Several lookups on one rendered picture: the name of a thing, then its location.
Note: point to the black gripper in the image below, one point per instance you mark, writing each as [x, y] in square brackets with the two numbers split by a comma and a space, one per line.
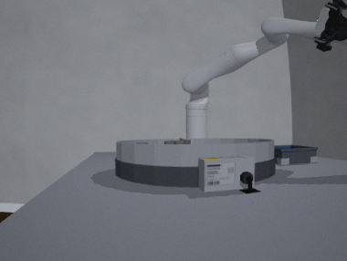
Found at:
[335, 27]

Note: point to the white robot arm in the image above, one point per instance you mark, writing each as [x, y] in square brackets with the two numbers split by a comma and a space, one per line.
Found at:
[196, 82]

